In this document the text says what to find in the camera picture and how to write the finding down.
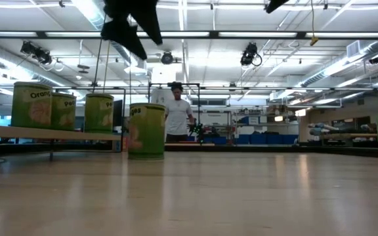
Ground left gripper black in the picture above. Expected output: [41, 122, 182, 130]
[100, 0, 163, 62]

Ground green Oranges-lettered tin can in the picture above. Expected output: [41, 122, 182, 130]
[127, 102, 167, 161]
[10, 81, 53, 129]

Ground wooden shelf with black legs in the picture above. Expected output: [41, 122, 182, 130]
[0, 87, 127, 162]

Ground round black hanging device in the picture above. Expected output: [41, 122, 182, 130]
[160, 50, 175, 66]

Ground black crossbar with light strips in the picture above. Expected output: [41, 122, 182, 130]
[0, 30, 378, 40]

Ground dark monitor screen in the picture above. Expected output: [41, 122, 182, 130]
[112, 99, 125, 130]

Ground person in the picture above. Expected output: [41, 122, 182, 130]
[164, 81, 196, 143]

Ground black hanging lamp cluster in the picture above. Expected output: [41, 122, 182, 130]
[20, 40, 53, 66]

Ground blue box on rack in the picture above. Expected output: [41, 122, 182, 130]
[241, 116, 261, 126]

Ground black background robot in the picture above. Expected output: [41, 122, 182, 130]
[188, 123, 207, 143]

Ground metal storage rack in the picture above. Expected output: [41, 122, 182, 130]
[230, 109, 295, 135]

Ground grey rolled bundle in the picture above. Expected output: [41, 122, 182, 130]
[308, 122, 338, 136]

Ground long blue storage crate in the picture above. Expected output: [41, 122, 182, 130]
[236, 133, 299, 146]

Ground small blue storage bin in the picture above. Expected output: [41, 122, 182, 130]
[205, 136, 228, 146]

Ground background wooden table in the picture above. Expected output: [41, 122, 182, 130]
[320, 132, 378, 140]

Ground thin grey hanging cable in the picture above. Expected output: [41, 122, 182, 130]
[102, 41, 110, 94]

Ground black hanging cable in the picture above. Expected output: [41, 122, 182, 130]
[90, 35, 103, 94]

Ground yellow hanging cord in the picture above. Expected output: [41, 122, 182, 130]
[309, 0, 320, 47]

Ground black hanging camera with cable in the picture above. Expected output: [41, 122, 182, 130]
[240, 41, 263, 68]

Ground black aluminium table frame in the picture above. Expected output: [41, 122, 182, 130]
[0, 141, 378, 158]

